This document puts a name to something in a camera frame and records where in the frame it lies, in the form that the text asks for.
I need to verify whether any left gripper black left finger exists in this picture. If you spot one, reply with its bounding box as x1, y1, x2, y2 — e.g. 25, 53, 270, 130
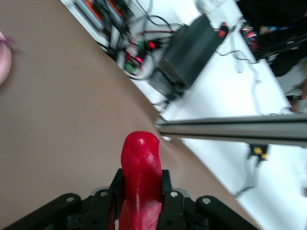
0, 169, 125, 230

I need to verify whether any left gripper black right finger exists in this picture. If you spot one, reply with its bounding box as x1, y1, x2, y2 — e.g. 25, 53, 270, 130
157, 169, 260, 230

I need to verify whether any red chili pepper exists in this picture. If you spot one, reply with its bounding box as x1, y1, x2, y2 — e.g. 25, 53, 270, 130
119, 130, 162, 230

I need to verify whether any black yellow connector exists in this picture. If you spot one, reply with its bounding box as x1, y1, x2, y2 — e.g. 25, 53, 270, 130
246, 143, 270, 167

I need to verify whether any long aluminium profile bar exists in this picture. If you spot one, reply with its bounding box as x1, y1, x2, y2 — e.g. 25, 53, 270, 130
154, 114, 307, 147

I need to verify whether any brown table mat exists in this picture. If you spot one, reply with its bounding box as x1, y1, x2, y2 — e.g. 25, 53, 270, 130
0, 0, 262, 230

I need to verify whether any black equipment box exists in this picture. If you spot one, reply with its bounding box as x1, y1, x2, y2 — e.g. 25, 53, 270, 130
148, 13, 228, 96

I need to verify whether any electronics board with LEDs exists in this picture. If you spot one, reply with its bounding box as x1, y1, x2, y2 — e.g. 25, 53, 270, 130
115, 31, 168, 81

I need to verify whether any pink round plate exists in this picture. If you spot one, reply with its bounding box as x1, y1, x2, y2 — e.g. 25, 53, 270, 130
0, 31, 12, 86

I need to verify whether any grey metal rail rack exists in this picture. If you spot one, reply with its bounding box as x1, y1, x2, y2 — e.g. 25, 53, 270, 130
71, 0, 135, 31

